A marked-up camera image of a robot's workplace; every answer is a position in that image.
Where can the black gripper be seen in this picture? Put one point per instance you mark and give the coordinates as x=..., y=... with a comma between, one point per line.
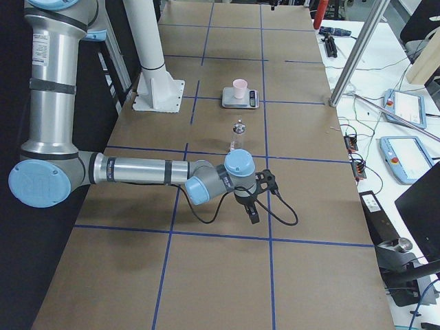
x=245, y=199

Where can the glass sauce bottle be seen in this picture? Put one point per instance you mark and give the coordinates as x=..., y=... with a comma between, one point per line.
x=238, y=134

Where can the pink plastic cup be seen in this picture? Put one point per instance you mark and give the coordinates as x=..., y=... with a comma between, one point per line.
x=240, y=87

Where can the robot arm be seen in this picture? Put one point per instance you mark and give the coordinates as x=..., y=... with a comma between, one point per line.
x=62, y=154

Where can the black connector board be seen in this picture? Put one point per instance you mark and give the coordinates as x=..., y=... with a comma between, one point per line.
x=358, y=167
x=351, y=143

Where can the black box white label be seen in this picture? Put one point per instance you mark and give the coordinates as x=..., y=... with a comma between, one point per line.
x=379, y=225

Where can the near blue teach pendant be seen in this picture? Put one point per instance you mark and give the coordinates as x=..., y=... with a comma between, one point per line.
x=406, y=157

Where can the blue teach pendant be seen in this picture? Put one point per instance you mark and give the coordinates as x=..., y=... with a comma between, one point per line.
x=406, y=105
x=406, y=157

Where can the black clamp metal knob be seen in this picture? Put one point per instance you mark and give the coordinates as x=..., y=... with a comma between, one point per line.
x=405, y=277

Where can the black folded tripod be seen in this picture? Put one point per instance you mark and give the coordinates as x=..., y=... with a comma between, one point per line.
x=330, y=46

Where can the far blue teach pendant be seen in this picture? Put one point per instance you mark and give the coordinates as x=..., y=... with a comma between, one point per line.
x=406, y=105

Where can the blue folded umbrella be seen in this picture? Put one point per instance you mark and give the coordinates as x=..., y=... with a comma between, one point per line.
x=334, y=31

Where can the red bottle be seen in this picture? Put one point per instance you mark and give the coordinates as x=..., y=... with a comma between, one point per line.
x=320, y=13

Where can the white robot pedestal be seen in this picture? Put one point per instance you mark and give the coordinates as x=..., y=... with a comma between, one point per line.
x=157, y=90

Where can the aluminium frame post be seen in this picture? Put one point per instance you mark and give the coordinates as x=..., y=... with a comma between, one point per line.
x=361, y=43

